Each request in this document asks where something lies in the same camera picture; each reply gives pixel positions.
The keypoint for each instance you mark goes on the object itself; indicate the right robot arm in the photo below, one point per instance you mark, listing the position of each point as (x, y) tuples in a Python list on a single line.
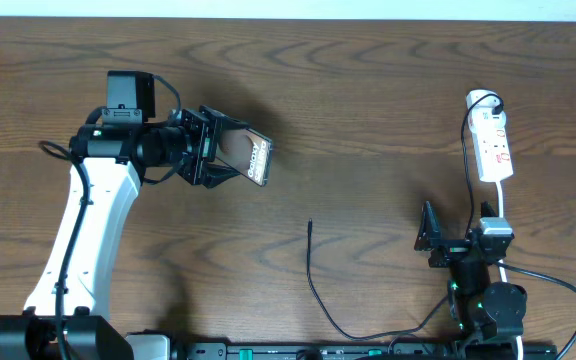
[(490, 314)]

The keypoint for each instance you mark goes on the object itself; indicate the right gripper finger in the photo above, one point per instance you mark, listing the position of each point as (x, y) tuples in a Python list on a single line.
[(429, 234), (487, 210)]

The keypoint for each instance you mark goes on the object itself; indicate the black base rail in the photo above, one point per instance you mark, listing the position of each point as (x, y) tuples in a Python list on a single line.
[(318, 351)]

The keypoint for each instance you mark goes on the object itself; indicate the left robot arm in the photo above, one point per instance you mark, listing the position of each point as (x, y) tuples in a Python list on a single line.
[(66, 315)]

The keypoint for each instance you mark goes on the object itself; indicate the Samsung Galaxy smartphone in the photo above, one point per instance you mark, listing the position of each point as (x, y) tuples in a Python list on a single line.
[(248, 152)]

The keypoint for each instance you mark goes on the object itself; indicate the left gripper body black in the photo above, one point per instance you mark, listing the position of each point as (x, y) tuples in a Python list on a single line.
[(200, 136)]

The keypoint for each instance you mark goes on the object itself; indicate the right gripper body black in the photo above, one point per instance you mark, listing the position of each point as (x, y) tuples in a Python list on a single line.
[(449, 250)]

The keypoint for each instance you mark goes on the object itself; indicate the white power strip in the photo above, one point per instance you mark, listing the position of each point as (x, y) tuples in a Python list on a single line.
[(486, 121)]

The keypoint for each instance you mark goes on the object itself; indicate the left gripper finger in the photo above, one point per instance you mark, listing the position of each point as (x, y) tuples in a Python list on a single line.
[(227, 123), (214, 175)]

